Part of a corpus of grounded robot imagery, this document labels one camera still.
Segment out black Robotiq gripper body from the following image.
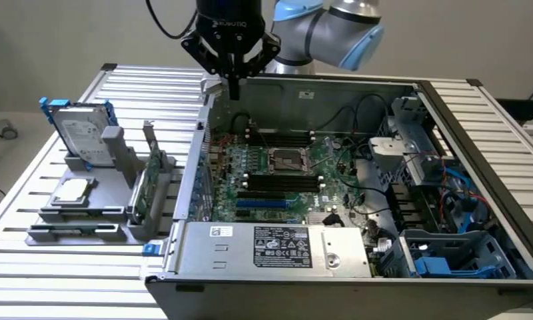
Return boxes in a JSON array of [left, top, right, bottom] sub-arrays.
[[194, 0, 268, 77]]

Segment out CPU socket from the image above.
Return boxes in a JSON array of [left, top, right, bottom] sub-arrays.
[[266, 146, 318, 176]]

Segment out hard disk in blue carrier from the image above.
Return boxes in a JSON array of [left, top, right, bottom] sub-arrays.
[[39, 96, 119, 171]]

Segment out grey parts rack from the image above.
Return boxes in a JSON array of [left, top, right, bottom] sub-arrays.
[[24, 125, 184, 248]]

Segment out green graphics card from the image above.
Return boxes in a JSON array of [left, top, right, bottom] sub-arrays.
[[127, 121, 171, 225]]

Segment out green motherboard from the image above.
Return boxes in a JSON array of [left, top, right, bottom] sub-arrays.
[[207, 132, 371, 231]]

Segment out silver metal drive cage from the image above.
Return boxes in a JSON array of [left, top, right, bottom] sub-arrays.
[[367, 95, 455, 188]]

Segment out blue expansion slot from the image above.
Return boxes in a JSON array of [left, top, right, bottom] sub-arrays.
[[236, 199, 295, 208]]

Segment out silver CPU chip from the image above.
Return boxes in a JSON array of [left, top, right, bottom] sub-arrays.
[[55, 177, 98, 203]]

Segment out black caster wheel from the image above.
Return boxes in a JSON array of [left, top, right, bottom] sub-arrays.
[[0, 121, 20, 140]]

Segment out silver chipset heatsink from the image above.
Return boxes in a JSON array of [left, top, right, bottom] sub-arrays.
[[308, 213, 340, 225]]

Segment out black power supply label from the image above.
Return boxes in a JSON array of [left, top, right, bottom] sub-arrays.
[[252, 226, 316, 269]]

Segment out silver power supply unit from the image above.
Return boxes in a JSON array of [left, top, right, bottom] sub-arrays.
[[175, 221, 375, 279]]

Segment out black side block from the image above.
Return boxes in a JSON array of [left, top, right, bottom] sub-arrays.
[[496, 97, 533, 127]]

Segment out green RAM stick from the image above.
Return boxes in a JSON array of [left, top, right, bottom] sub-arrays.
[[31, 224, 119, 235]]

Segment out grey disk bay blue latch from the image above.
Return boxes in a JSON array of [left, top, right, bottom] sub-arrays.
[[396, 228, 522, 279]]

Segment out open black PC case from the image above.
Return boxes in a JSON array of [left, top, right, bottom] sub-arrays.
[[143, 74, 533, 320]]

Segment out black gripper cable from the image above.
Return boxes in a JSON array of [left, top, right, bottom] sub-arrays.
[[144, 0, 199, 39]]

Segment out short black looped wire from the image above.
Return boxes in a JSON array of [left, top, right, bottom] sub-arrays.
[[230, 112, 255, 135]]

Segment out long black looped wire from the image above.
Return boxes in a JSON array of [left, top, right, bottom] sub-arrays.
[[327, 93, 388, 135]]

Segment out blue data wire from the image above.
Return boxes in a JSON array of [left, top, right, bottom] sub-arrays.
[[444, 165, 488, 236]]

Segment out red wire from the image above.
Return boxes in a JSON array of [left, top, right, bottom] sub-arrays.
[[442, 175, 491, 223]]

